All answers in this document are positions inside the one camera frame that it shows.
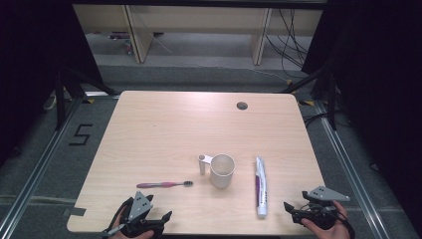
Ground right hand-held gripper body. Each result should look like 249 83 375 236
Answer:
292 185 351 231

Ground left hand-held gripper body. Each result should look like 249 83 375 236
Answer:
113 190 167 239

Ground pink toothbrush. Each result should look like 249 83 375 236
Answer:
135 180 194 189

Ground white purple toothpaste tube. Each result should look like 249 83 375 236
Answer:
254 155 269 219

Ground white cup with handle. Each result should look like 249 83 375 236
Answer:
197 152 237 190

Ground person's right hand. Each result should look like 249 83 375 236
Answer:
301 200 351 239

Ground person's left hand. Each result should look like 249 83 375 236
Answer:
109 206 155 239

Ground grey tape strip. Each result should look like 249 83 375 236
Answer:
62 206 88 217

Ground black tape floor mark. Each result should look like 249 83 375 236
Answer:
68 123 95 147

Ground black metal stand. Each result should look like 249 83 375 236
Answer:
54 64 119 131
279 63 338 131

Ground dark curtain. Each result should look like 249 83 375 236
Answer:
301 0 422 230
0 0 105 167

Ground small red clutter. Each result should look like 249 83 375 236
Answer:
106 31 134 56

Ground beige wooden shelf unit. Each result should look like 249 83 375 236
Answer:
73 3 324 67

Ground grey cable plug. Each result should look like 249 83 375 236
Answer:
101 224 127 238

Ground aluminium floor rail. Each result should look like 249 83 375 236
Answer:
0 95 85 239
314 99 393 239

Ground black floor cable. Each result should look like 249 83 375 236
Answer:
303 112 328 129

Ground bundle of black cables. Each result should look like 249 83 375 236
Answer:
265 8 312 80

